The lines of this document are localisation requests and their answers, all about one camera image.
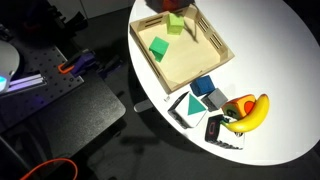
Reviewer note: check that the black perforated board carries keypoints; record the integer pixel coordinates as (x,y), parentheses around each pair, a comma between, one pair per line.
(42,85)

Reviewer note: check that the yellow banana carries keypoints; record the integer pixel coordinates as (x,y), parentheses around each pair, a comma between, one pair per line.
(253,119)

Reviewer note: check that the orange soft dice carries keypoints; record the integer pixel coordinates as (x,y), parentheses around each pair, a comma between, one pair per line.
(239,107)

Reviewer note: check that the white black cube pink letter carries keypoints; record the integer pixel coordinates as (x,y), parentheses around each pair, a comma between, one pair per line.
(216,133)

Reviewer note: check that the wooden tray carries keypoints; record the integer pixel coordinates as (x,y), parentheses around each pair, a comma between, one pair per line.
(196,51)

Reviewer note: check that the grey block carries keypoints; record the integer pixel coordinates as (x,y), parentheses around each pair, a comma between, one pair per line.
(214,100)

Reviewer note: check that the purple orange clamp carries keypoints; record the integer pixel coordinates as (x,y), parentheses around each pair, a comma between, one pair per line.
(78,63)

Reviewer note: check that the white cube teal triangle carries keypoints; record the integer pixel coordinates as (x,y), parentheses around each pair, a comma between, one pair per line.
(187,110)

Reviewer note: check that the silver aluminium rail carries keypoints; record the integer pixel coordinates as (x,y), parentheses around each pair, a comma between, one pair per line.
(25,83)

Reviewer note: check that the lime green block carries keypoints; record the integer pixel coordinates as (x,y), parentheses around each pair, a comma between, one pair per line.
(175,24)

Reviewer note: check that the black side table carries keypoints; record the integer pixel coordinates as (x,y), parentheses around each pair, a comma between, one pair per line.
(59,119)

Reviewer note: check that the red block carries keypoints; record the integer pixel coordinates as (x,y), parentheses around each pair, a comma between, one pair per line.
(170,5)

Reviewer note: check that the blue block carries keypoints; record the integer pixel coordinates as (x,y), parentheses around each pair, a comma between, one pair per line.
(202,85)

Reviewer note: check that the white lamp dome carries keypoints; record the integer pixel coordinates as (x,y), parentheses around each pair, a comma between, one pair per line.
(9,63)

